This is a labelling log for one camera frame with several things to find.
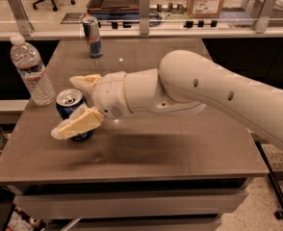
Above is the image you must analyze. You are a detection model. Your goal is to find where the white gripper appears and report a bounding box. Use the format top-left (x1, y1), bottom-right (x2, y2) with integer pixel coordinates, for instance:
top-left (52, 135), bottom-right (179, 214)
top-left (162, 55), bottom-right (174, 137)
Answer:
top-left (51, 71), bottom-right (131, 140)

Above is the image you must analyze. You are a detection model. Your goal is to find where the blue pepsi can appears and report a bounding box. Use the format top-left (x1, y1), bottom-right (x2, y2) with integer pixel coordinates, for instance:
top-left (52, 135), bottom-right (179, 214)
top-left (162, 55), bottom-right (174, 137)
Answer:
top-left (55, 88), bottom-right (95, 142)

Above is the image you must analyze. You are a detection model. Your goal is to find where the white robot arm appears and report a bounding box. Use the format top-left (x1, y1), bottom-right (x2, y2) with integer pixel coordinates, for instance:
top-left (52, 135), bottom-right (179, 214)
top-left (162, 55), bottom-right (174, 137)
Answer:
top-left (51, 50), bottom-right (283, 151)

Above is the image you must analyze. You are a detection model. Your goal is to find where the redbull can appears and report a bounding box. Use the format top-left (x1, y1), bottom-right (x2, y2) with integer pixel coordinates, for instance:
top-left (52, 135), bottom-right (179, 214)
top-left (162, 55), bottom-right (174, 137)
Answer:
top-left (82, 15), bottom-right (103, 59)

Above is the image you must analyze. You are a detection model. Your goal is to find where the clear plastic water bottle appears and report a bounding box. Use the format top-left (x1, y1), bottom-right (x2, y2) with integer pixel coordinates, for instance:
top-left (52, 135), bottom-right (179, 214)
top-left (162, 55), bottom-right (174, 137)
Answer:
top-left (10, 33), bottom-right (56, 106)

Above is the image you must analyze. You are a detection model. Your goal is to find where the upper grey drawer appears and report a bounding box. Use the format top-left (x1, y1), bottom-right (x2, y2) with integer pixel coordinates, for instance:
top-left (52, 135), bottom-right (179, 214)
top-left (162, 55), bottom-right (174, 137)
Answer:
top-left (14, 189), bottom-right (248, 219)

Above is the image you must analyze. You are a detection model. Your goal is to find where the grey drawer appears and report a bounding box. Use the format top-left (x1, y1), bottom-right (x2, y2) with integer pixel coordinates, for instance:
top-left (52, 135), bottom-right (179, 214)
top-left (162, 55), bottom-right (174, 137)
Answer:
top-left (14, 189), bottom-right (248, 219)
top-left (47, 218), bottom-right (221, 231)

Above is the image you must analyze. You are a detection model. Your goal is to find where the cardboard box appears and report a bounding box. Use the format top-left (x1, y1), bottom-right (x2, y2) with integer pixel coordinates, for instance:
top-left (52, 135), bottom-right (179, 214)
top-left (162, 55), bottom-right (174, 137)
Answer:
top-left (187, 0), bottom-right (224, 18)

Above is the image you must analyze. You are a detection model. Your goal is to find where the lower grey drawer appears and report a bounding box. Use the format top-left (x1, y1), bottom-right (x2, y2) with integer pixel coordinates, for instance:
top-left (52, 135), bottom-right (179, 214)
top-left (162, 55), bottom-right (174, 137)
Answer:
top-left (47, 218), bottom-right (221, 231)

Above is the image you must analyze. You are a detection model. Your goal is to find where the black wheeled stand leg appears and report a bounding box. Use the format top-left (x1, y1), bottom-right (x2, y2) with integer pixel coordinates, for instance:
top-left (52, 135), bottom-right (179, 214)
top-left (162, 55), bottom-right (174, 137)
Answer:
top-left (255, 141), bottom-right (283, 219)

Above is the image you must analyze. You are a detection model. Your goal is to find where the left metal glass post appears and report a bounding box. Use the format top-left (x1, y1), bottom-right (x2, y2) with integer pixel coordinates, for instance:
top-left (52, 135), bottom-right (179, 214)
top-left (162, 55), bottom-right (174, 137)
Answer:
top-left (7, 0), bottom-right (34, 37)

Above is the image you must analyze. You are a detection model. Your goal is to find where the metal glass post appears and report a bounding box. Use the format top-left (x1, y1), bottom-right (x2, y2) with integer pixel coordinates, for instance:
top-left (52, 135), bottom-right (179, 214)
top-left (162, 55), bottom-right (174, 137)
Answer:
top-left (139, 0), bottom-right (150, 35)
top-left (253, 0), bottom-right (276, 34)
top-left (7, 0), bottom-right (34, 37)

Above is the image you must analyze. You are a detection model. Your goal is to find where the middle metal glass post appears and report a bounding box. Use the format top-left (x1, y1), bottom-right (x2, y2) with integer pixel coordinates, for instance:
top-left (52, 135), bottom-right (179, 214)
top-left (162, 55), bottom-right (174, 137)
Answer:
top-left (139, 0), bottom-right (150, 35)

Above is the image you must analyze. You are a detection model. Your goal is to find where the right metal glass post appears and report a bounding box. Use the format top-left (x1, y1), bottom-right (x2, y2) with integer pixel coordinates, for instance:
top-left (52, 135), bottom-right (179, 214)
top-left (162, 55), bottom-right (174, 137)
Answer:
top-left (253, 0), bottom-right (276, 34)

